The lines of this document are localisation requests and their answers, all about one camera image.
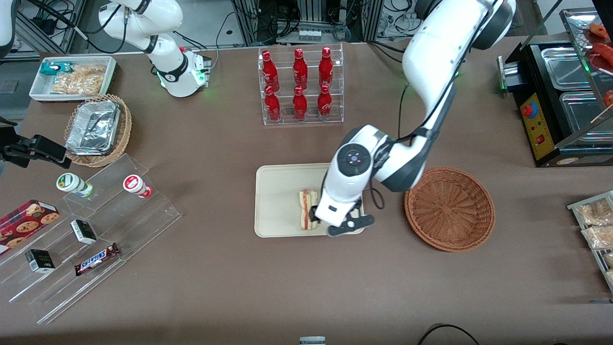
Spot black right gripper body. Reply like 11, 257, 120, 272
0, 134, 35, 169

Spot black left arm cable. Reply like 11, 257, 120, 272
366, 80, 432, 210

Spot Snickers chocolate bar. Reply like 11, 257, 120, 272
74, 242, 121, 276

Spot red lid yogurt cup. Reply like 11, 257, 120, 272
123, 174, 154, 199

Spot small black white carton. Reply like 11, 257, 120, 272
70, 219, 98, 245

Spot black food warmer appliance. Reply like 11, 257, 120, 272
497, 41, 613, 168

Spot aluminium frame rack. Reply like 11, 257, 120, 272
230, 0, 386, 45

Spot light wicker basket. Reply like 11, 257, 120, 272
63, 93, 133, 168

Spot white plastic bin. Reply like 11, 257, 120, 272
29, 56, 117, 103

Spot clear bag of crackers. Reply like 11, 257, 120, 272
71, 64, 107, 78
50, 74, 105, 96

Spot red cola bottle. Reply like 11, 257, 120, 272
261, 50, 280, 92
264, 86, 282, 122
293, 48, 309, 90
292, 86, 308, 121
318, 46, 334, 88
317, 84, 333, 120

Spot red cookie box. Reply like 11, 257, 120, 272
0, 199, 61, 255

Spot stacked foil containers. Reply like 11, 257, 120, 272
65, 100, 121, 156

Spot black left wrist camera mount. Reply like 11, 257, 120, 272
328, 214, 375, 238

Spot triangle sandwich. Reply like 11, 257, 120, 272
298, 187, 321, 231

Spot clear acrylic bottle rack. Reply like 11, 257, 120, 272
258, 43, 344, 127

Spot teal snack package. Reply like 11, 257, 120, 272
39, 62, 73, 77

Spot black table edge cable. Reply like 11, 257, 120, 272
416, 324, 481, 345

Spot metal wire tray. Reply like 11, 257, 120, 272
567, 190, 613, 293

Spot cream plastic tray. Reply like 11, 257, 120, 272
254, 162, 365, 238

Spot red sausages on glass shelf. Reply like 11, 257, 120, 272
585, 22, 613, 107

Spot steel warmer pan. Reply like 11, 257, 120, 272
540, 46, 596, 91
559, 91, 613, 145

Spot clear acrylic stepped display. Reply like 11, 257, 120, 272
0, 153, 183, 325

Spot green lid yogurt cup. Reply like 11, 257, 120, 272
56, 172, 94, 198

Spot brown wicker basket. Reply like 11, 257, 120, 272
404, 166, 496, 253

